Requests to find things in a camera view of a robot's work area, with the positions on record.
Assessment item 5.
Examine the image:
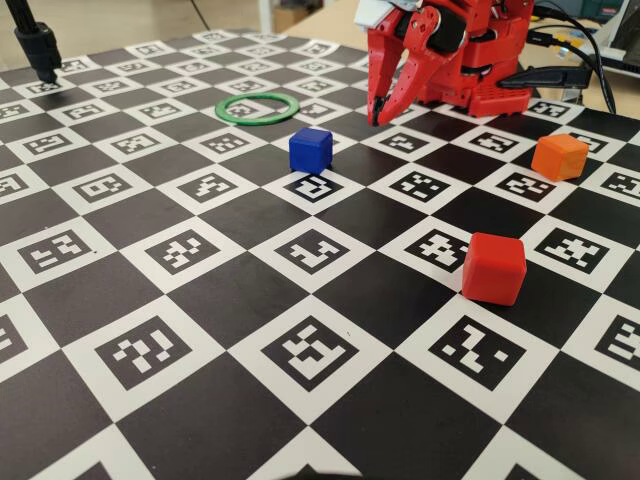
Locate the cardboard box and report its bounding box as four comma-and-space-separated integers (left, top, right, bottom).
273, 5, 307, 30

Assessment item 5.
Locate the grey laptop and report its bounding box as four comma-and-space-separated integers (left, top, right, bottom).
597, 0, 640, 76

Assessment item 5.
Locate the black power plug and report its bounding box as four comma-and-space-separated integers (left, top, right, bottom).
499, 63, 596, 92

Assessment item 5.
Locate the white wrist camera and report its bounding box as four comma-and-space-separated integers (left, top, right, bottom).
353, 0, 399, 29

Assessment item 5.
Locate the orange cube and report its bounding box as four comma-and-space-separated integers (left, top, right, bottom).
530, 133, 590, 182

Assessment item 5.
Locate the green tool case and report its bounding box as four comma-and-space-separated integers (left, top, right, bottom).
574, 0, 621, 21

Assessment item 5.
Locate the black white ArUco checkerboard mat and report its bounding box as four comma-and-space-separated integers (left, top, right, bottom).
0, 27, 640, 480

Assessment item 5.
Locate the red perforated robot base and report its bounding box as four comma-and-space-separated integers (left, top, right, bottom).
409, 74, 532, 119

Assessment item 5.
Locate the white furniture leg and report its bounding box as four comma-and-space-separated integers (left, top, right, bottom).
257, 0, 275, 35

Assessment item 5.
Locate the black tripod leg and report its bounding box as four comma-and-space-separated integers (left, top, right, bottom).
12, 0, 64, 85

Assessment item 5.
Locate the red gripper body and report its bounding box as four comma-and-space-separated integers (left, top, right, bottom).
419, 0, 474, 55

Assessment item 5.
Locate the thick black cable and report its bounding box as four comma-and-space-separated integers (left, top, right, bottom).
534, 2, 617, 114

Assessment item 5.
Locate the blue cube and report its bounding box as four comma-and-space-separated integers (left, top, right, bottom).
288, 127, 335, 174

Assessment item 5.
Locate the red cube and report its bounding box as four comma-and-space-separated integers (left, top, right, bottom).
460, 232, 528, 307

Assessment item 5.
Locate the black usb plug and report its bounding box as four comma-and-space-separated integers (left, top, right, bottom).
528, 29, 574, 50

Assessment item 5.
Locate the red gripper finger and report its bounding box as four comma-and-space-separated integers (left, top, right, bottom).
367, 8, 416, 127
377, 8, 444, 126

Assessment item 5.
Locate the green ring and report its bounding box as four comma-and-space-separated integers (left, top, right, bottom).
214, 93, 301, 126

